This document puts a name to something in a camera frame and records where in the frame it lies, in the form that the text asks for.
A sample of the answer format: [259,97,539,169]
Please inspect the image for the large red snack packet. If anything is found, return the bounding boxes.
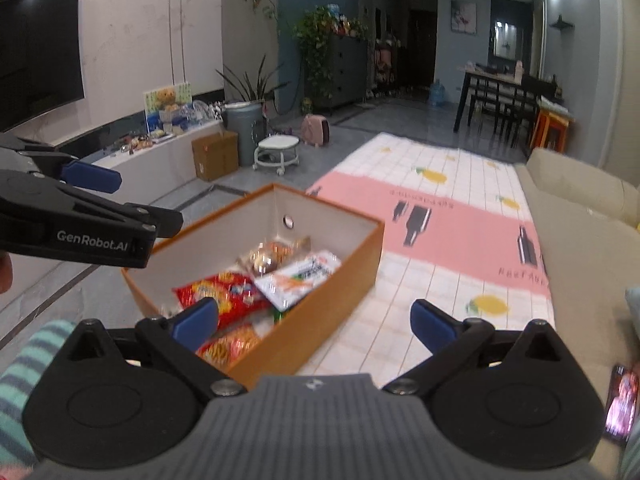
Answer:
[172,271,273,331]

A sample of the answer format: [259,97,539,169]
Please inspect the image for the beige sofa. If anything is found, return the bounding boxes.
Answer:
[515,147,640,441]

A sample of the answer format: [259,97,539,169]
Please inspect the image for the cluttered shoe rack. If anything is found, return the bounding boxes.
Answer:
[372,35,401,98]

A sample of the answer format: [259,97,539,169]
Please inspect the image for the dark wooden door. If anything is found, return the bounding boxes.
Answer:
[407,7,438,91]

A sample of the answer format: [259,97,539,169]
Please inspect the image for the brown cardboard box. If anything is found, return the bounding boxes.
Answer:
[191,130,240,182]

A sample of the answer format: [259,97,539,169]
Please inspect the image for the person's striped left leg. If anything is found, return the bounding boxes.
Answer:
[0,320,78,468]

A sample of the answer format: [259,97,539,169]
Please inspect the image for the long-leaf potted plant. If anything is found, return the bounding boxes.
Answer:
[215,55,291,106]

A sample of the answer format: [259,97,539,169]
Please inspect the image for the teddy bear poster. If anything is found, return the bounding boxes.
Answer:
[143,81,193,133]

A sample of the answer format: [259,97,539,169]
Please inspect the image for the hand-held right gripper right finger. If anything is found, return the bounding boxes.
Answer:
[382,299,576,396]

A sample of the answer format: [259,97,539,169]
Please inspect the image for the pink flower wall picture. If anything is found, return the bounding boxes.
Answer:
[450,0,477,35]

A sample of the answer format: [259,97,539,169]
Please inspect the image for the black television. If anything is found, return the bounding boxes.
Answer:
[0,0,86,133]

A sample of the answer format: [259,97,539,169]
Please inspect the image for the pile of small trinkets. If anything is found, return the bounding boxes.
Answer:
[107,130,173,153]

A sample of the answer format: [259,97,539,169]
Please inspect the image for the orange cardboard storage box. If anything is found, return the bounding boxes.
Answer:
[121,183,386,391]

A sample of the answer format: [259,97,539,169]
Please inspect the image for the pile of blue white packets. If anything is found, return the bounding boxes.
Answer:
[160,102,223,133]

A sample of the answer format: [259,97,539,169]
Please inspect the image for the wall mirror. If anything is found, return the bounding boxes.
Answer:
[492,17,521,58]

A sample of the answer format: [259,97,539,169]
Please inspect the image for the green climbing plant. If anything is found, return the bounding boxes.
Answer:
[292,5,368,103]

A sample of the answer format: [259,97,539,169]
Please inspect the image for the orange stick snack packet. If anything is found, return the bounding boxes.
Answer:
[196,324,278,373]

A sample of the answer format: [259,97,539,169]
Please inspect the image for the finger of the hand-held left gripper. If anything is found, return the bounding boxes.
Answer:
[0,170,184,241]
[0,132,122,195]

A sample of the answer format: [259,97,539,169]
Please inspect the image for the small pink heater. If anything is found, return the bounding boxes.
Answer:
[300,114,332,148]

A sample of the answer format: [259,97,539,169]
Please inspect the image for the light blue cushion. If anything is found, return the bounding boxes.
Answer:
[625,285,640,331]

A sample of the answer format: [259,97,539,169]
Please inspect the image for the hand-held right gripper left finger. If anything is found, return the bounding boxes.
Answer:
[65,296,248,397]

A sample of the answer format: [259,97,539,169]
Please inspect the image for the white marble tv cabinet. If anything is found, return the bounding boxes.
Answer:
[10,110,226,196]

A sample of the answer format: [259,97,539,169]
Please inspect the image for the small round chocolate packet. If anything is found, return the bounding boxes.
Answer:
[238,244,282,276]

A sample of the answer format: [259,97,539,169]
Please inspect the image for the pink white printed mat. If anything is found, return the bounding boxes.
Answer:
[299,132,557,391]

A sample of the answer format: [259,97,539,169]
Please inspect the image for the grey trash bin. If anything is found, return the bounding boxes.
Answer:
[225,102,265,167]

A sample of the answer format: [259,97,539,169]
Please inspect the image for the dark grey drawer cabinet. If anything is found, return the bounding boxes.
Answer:
[320,35,368,111]

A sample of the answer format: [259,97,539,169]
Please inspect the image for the white rolling stool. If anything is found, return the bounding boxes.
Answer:
[251,135,301,176]

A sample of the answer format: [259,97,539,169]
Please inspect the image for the orange stool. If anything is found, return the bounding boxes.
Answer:
[530,105,576,153]

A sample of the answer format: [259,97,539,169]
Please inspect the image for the black dining table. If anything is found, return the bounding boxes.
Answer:
[452,62,556,133]

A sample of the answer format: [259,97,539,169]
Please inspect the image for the white snack packet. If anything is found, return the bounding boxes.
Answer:
[254,252,343,311]

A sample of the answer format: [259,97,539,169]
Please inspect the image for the smartphone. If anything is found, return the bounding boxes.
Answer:
[604,364,640,443]

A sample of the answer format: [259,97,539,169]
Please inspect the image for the black dining chair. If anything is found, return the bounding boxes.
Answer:
[520,76,557,106]
[492,80,538,148]

